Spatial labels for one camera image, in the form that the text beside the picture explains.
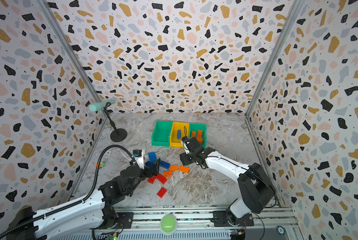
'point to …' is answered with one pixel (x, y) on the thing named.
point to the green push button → (168, 224)
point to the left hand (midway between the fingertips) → (156, 158)
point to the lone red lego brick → (161, 192)
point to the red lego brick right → (161, 178)
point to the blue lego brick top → (152, 156)
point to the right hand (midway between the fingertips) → (187, 155)
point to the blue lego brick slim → (179, 133)
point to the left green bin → (161, 133)
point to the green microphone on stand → (117, 135)
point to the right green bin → (196, 127)
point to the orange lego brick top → (193, 133)
